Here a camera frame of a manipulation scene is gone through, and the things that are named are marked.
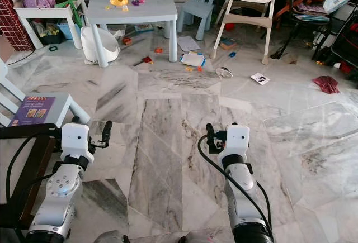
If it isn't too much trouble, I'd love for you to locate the white and blue booklet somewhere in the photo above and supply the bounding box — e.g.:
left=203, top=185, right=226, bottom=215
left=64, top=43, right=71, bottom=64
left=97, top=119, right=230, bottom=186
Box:
left=180, top=51, right=207, bottom=68

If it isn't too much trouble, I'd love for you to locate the purple picture book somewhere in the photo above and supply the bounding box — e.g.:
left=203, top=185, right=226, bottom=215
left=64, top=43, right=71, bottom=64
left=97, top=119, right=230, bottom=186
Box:
left=10, top=95, right=57, bottom=126

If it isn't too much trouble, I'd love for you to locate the white printed card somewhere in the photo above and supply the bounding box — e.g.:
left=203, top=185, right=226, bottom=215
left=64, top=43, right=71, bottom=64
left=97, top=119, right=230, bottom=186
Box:
left=250, top=72, right=271, bottom=85

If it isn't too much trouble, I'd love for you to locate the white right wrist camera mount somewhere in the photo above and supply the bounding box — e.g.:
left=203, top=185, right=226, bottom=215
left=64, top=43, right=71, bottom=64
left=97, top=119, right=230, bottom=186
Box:
left=220, top=125, right=251, bottom=163

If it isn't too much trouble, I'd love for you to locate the dark red cloth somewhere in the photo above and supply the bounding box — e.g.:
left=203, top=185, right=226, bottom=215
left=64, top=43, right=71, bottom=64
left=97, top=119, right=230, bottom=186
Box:
left=312, top=75, right=341, bottom=95

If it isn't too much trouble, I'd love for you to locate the grey paper sheet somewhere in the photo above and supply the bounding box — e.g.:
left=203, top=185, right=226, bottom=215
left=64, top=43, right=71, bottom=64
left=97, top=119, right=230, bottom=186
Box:
left=177, top=35, right=201, bottom=53

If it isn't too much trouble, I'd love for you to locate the small colourful book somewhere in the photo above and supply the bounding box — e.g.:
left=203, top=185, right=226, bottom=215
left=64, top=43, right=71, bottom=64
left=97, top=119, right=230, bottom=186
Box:
left=219, top=37, right=238, bottom=51

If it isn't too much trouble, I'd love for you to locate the white side table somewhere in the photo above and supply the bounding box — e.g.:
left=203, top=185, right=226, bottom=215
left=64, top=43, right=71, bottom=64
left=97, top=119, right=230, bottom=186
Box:
left=12, top=0, right=88, bottom=51

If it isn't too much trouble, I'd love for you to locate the dark wood marble side table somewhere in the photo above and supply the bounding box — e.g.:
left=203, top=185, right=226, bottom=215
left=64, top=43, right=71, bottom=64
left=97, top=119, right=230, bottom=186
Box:
left=0, top=123, right=61, bottom=230

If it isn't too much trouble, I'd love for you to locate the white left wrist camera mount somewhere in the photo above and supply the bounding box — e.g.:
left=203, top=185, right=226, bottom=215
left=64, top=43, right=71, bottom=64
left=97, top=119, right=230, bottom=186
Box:
left=61, top=123, right=93, bottom=164

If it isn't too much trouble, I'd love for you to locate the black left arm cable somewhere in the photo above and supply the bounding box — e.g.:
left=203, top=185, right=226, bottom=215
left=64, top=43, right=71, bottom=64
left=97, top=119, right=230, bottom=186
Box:
left=5, top=132, right=65, bottom=239

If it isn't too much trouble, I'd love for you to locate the yellow plastic toy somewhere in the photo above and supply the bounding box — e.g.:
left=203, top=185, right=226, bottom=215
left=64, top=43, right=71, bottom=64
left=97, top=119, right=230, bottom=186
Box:
left=109, top=0, right=129, bottom=11

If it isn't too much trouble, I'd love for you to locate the red floor toy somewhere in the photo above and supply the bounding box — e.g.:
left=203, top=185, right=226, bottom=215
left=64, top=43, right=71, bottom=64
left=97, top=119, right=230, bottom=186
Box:
left=134, top=56, right=154, bottom=67

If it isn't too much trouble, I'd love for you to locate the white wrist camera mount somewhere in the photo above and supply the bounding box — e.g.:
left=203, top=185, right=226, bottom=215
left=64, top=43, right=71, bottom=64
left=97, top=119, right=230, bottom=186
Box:
left=220, top=125, right=251, bottom=163
left=61, top=123, right=93, bottom=164

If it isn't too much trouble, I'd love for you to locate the dark green storage bin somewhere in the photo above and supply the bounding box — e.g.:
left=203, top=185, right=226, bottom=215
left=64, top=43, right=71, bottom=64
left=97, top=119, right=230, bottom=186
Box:
left=33, top=22, right=63, bottom=46

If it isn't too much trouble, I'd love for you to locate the green plastic toy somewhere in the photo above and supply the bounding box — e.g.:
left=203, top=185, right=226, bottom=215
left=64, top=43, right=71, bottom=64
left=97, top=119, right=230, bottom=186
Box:
left=56, top=0, right=83, bottom=16

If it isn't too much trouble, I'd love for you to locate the white and beige high chair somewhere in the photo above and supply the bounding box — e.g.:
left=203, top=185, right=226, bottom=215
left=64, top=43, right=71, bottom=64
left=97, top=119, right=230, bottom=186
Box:
left=210, top=0, right=282, bottom=66

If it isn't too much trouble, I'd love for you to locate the light blue children's chair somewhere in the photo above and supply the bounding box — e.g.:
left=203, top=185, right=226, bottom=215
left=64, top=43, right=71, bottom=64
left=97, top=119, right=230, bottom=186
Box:
left=0, top=59, right=91, bottom=128
left=176, top=0, right=228, bottom=41

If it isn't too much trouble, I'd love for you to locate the light blue children's table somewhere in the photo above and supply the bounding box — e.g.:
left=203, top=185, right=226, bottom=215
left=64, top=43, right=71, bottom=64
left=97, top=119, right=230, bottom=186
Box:
left=85, top=0, right=179, bottom=68

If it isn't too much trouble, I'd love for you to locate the black stroller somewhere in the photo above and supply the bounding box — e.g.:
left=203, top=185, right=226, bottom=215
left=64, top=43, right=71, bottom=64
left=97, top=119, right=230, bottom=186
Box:
left=312, top=2, right=358, bottom=83

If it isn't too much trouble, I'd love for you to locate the blue storage bin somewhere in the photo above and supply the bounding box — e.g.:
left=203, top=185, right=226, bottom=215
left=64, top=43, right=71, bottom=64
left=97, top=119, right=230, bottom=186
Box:
left=57, top=22, right=82, bottom=40

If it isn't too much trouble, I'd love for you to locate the red brick pattern panel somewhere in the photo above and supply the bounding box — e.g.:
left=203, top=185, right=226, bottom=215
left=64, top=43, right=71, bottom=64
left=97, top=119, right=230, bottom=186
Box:
left=0, top=0, right=35, bottom=53

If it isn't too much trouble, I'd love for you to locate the stack of magazines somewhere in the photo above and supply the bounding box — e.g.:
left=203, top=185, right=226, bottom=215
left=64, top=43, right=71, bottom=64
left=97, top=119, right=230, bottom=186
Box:
left=292, top=3, right=331, bottom=23

